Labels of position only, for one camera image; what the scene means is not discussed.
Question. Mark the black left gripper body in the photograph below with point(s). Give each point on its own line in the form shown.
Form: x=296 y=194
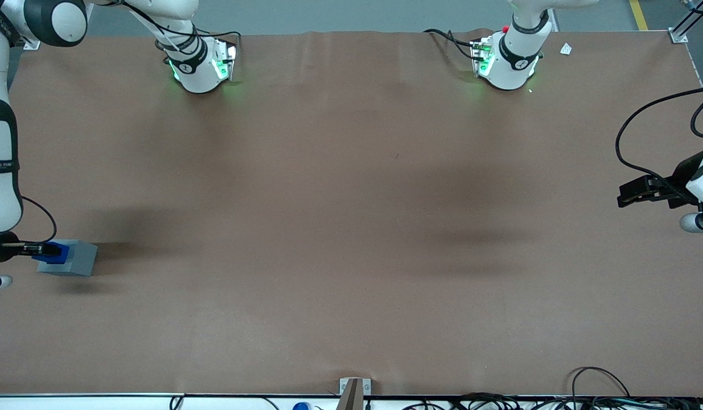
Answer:
x=682 y=174

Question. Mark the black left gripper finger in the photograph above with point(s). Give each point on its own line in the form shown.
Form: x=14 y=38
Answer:
x=641 y=200
x=641 y=184

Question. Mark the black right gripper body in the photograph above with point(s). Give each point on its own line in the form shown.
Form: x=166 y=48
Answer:
x=4 y=251

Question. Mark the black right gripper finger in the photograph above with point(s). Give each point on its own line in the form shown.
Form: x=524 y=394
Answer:
x=41 y=246
x=41 y=252

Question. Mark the blue plastic block part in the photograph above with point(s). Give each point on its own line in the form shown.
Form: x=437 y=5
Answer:
x=52 y=259

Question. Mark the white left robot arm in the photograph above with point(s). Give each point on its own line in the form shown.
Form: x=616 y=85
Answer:
x=513 y=62

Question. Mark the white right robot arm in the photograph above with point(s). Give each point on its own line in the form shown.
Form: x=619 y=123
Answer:
x=1 y=188

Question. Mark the gray square hollow base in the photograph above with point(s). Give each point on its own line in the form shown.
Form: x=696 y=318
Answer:
x=81 y=259

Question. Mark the white paper scrap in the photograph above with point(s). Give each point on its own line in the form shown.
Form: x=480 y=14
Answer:
x=566 y=49

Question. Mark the blue round cap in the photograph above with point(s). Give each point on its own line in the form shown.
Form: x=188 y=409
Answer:
x=301 y=406

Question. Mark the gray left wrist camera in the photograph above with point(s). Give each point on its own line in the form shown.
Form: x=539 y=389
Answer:
x=695 y=222

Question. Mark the aluminium frame profile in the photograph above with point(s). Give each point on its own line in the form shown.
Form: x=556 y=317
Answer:
x=684 y=25
x=28 y=44

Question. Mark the metal table edge bracket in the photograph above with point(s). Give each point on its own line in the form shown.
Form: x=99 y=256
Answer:
x=365 y=386

